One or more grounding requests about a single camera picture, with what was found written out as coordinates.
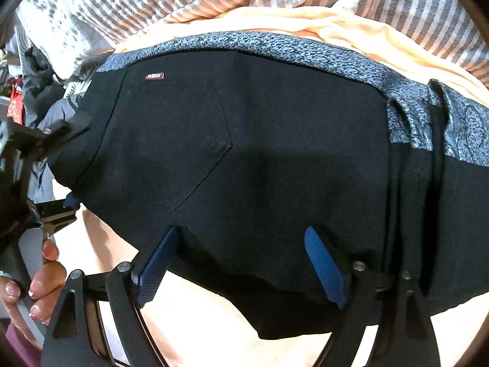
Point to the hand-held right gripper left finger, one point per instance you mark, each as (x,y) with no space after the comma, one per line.
(156,267)

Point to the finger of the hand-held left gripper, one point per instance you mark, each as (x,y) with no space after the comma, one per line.
(70,130)
(57,214)

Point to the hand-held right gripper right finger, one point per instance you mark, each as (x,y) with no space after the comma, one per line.
(324,267)

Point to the black pants with patterned sides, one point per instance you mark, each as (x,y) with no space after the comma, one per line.
(267,141)

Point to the person's left hand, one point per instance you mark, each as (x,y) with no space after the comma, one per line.
(51,279)

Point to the grey jacket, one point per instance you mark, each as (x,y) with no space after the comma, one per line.
(49,95)

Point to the red cloth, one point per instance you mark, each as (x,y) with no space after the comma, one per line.
(16,103)

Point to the cream blanket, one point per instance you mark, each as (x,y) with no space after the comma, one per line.
(344,23)

